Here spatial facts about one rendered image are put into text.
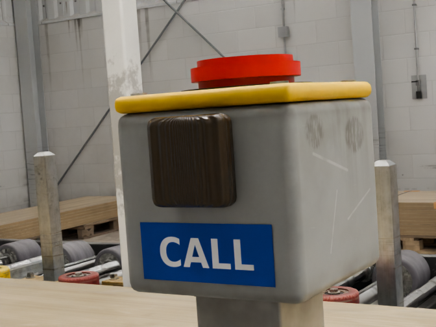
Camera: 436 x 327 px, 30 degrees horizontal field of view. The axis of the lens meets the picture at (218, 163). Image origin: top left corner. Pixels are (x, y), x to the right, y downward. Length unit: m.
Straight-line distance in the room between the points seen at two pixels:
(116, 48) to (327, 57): 6.63
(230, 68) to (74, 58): 9.64
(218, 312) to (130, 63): 1.27
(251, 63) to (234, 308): 0.09
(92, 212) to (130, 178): 8.26
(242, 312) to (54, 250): 1.60
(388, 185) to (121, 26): 0.57
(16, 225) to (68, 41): 3.02
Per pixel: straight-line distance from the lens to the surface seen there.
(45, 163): 1.86
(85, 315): 1.34
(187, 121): 0.26
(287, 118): 0.25
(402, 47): 7.84
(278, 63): 0.28
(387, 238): 1.44
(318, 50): 8.15
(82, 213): 8.43
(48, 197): 1.86
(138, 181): 0.28
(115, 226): 8.82
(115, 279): 1.79
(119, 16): 1.54
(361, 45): 7.77
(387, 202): 1.43
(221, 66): 0.28
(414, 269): 1.89
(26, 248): 2.54
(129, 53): 1.54
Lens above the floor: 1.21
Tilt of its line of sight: 4 degrees down
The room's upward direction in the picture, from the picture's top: 4 degrees counter-clockwise
